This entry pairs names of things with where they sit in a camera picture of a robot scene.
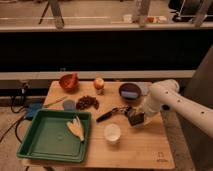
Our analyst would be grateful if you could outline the blue power box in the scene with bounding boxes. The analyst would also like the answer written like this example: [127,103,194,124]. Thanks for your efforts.
[25,103,43,120]

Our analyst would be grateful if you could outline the bunch of dark grapes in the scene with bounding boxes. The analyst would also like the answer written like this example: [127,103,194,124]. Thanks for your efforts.
[76,96,99,110]

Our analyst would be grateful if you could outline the grey cloth behind bowl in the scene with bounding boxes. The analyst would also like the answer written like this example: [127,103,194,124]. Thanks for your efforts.
[137,82,149,96]

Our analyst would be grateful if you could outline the black eraser block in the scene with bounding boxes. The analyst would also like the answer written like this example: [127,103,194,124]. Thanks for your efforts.
[128,113,144,126]

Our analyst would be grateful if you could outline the dark purple bowl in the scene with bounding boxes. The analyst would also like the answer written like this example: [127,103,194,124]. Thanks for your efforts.
[119,83,141,100]

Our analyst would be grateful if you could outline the red bowl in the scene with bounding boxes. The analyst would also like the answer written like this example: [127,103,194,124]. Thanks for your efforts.
[59,73,78,91]

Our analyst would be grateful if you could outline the black cable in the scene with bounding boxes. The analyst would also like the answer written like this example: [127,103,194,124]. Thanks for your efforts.
[0,82,32,144]

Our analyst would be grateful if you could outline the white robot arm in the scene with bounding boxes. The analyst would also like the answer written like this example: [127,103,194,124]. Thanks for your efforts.
[138,79,213,138]

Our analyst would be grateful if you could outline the white cup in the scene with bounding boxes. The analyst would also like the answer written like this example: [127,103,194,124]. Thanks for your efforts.
[104,123,121,144]

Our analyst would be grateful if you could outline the red yellow apple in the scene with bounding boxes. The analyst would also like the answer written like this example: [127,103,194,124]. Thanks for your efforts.
[93,77,104,90]

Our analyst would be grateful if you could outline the black handled peeler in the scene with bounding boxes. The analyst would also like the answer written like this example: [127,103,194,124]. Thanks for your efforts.
[96,106,132,123]

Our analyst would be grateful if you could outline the blue sponge in bowl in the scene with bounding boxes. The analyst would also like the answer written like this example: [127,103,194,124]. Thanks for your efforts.
[121,91,138,99]

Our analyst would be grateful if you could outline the wooden stick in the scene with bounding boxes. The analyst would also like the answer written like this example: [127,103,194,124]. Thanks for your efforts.
[43,96,67,108]

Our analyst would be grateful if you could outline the green plastic tray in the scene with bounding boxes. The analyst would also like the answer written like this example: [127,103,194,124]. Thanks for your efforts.
[17,110,91,163]

